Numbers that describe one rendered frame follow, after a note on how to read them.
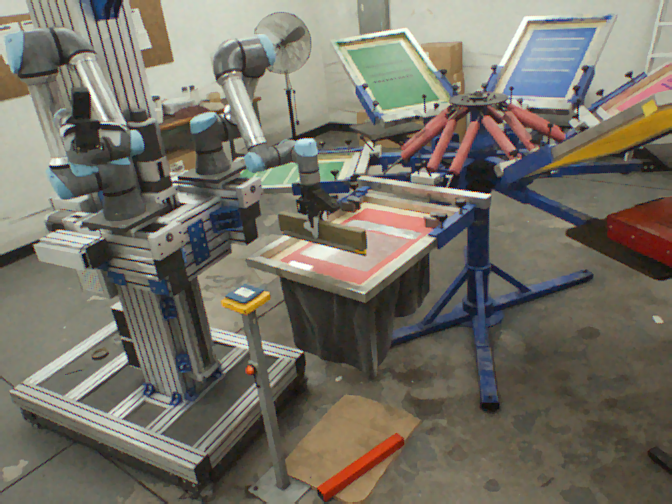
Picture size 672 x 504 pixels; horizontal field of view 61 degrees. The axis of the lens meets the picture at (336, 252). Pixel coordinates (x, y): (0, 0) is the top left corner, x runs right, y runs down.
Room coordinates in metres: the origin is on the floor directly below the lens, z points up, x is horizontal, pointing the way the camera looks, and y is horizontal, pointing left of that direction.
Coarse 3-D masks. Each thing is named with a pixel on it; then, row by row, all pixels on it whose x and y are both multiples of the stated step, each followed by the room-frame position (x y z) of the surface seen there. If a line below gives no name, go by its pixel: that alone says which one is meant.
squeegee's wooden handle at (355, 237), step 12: (288, 216) 2.05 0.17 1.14; (300, 216) 2.03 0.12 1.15; (288, 228) 2.05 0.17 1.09; (300, 228) 2.01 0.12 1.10; (324, 228) 1.93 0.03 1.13; (336, 228) 1.89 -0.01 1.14; (348, 228) 1.87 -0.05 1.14; (336, 240) 1.90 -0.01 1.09; (348, 240) 1.86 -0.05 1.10; (360, 240) 1.82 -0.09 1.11
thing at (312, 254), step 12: (360, 216) 2.41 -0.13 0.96; (372, 216) 2.40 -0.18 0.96; (384, 216) 2.38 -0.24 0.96; (396, 216) 2.37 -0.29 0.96; (360, 228) 2.28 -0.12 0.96; (300, 252) 2.11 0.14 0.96; (312, 252) 2.10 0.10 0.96; (324, 252) 2.08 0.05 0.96; (336, 252) 2.07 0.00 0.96; (312, 264) 1.99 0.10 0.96; (324, 264) 1.98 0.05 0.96
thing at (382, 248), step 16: (400, 224) 2.27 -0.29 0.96; (416, 224) 2.25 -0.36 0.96; (368, 240) 2.15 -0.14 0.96; (384, 240) 2.13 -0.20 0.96; (400, 240) 2.11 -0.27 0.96; (416, 240) 2.10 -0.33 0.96; (352, 256) 2.02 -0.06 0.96; (368, 256) 2.00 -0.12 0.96; (384, 256) 1.99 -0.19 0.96; (320, 272) 1.92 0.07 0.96; (336, 272) 1.90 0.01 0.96; (352, 272) 1.89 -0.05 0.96; (368, 272) 1.87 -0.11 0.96
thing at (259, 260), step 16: (400, 208) 2.45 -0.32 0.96; (416, 208) 2.39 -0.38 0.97; (432, 208) 2.34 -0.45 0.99; (448, 208) 2.30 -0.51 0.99; (288, 240) 2.18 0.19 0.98; (432, 240) 2.01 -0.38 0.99; (256, 256) 2.05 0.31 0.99; (416, 256) 1.91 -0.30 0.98; (272, 272) 1.95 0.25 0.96; (288, 272) 1.89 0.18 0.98; (304, 272) 1.86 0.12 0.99; (384, 272) 1.79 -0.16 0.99; (400, 272) 1.83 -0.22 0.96; (320, 288) 1.79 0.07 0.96; (336, 288) 1.74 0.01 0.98; (352, 288) 1.71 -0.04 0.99; (368, 288) 1.69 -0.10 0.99
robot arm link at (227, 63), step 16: (224, 48) 2.14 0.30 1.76; (224, 64) 2.10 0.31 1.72; (240, 64) 2.14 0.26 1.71; (224, 80) 2.09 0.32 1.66; (240, 80) 2.11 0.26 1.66; (240, 96) 2.06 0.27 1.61; (240, 112) 2.04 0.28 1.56; (240, 128) 2.02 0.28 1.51; (256, 128) 2.02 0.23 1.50; (256, 144) 1.98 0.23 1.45; (256, 160) 1.95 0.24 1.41; (272, 160) 1.97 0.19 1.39
